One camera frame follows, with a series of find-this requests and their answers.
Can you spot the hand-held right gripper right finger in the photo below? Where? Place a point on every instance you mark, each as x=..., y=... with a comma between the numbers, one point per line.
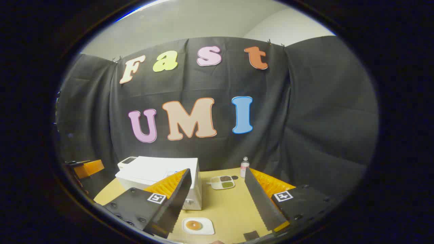
x=261, y=200

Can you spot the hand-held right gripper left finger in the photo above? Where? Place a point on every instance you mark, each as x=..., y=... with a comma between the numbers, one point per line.
x=176, y=203

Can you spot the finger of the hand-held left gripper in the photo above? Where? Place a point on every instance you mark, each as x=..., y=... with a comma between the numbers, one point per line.
x=90, y=168

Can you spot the brown doughnut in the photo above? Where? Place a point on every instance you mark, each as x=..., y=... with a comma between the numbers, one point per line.
x=188, y=225

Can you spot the white microwave oven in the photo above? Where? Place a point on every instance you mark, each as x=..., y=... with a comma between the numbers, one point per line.
x=159, y=167

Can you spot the small clear bottle pink label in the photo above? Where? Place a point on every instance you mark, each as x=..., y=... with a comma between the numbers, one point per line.
x=244, y=167

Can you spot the white square plate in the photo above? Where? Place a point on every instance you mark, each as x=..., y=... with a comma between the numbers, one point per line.
x=207, y=227

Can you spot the white divided dish with beans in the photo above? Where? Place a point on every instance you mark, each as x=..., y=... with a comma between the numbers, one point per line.
x=217, y=186

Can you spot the black backdrop cloth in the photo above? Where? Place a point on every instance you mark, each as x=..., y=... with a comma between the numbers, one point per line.
x=305, y=118

